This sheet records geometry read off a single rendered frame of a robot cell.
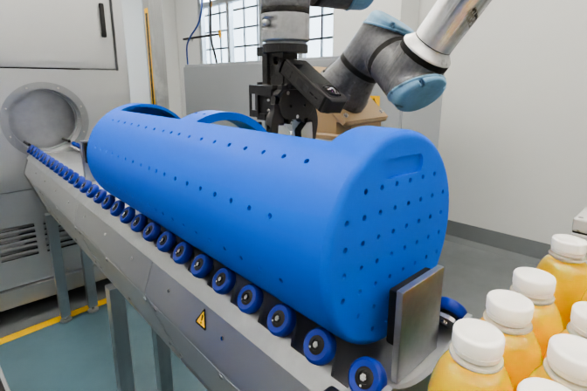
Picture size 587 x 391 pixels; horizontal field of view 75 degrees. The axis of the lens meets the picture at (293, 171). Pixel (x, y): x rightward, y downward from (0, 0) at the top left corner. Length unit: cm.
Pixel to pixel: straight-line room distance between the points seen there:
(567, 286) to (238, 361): 47
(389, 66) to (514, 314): 61
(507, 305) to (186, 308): 56
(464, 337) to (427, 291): 19
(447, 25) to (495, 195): 262
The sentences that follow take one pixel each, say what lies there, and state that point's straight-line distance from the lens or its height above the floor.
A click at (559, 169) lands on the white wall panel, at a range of 324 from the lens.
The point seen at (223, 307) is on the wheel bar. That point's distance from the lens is 69.
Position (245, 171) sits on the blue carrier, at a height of 117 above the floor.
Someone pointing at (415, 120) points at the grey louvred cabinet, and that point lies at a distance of 230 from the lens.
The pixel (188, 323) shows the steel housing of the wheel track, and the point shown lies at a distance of 79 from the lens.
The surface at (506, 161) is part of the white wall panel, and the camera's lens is 330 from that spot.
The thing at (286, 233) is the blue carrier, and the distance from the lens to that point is 45.
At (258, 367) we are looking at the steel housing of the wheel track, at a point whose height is 88.
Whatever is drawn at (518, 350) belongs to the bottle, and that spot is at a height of 106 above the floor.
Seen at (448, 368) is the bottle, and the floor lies 106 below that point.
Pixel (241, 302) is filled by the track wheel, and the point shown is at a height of 96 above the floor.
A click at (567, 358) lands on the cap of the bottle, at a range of 38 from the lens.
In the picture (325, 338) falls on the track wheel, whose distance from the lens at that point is 53.
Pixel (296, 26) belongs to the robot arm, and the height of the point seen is 137.
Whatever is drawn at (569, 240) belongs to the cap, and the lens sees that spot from 62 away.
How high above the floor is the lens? 129
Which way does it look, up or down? 13 degrees down
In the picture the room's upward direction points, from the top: straight up
